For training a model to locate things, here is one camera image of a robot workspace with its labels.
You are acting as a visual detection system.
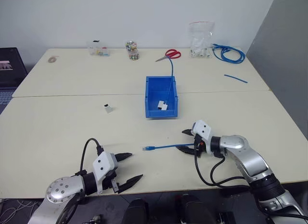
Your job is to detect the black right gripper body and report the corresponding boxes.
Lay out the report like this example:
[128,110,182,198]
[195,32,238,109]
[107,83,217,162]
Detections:
[190,129,205,158]

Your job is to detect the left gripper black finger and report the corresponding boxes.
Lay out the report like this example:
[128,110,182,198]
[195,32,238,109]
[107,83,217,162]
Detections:
[115,152,133,162]
[118,174,144,194]

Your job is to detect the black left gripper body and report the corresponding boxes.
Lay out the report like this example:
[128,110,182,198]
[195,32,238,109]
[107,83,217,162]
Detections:
[102,153,121,194]

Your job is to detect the short blue network cable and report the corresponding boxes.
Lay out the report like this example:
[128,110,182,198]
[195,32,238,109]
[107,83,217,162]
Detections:
[141,143,196,152]

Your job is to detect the blue plastic bin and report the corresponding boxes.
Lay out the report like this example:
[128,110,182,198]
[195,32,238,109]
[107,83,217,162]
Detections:
[144,75,180,119]

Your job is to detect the dark rounded shape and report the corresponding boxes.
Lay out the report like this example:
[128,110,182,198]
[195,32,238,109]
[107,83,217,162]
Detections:
[176,193,218,224]
[122,198,149,224]

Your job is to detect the clear bag of white couplers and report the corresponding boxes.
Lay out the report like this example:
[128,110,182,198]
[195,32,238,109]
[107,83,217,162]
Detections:
[188,21,216,59]

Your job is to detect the jar of colourful beads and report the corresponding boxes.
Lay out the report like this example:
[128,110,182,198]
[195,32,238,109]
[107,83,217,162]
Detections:
[125,40,138,52]

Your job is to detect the clear plastic parts box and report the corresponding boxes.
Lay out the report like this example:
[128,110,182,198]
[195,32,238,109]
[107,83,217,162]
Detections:
[87,40,112,57]

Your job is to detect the grey partition panel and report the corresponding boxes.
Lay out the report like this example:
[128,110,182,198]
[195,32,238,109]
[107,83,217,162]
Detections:
[245,0,308,184]

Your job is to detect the black laptop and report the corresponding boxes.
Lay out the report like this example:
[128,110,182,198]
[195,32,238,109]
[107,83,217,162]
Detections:
[0,47,28,114]

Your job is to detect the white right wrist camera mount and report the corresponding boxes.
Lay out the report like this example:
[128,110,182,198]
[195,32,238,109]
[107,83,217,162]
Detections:
[191,120,214,154]

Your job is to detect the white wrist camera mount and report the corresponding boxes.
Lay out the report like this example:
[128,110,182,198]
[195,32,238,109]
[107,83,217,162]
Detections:
[92,151,118,195]
[191,120,214,154]

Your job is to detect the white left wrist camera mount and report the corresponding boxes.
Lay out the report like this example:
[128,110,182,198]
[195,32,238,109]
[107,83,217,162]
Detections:
[92,151,118,195]

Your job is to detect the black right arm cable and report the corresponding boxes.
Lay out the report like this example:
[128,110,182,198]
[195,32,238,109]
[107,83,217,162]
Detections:
[194,146,251,189]

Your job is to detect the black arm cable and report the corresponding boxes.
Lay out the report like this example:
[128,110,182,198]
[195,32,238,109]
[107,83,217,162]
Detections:
[79,138,104,174]
[194,146,251,189]

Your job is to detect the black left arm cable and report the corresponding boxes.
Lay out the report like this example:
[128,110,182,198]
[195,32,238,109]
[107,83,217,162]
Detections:
[79,138,104,174]

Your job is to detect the blue cable with white coupler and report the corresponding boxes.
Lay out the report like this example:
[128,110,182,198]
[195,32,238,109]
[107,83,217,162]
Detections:
[157,55,176,112]

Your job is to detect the short blue cable piece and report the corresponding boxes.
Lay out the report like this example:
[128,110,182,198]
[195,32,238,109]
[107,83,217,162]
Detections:
[223,74,249,84]

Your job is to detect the red handled scissors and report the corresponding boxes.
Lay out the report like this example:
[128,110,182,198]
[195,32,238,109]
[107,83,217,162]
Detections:
[154,49,182,63]

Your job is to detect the coiled blue network cable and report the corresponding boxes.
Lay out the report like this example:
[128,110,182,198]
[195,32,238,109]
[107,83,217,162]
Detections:
[211,43,246,65]

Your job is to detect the white floor cables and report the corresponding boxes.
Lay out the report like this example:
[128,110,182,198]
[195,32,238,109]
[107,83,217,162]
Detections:
[0,199,39,224]

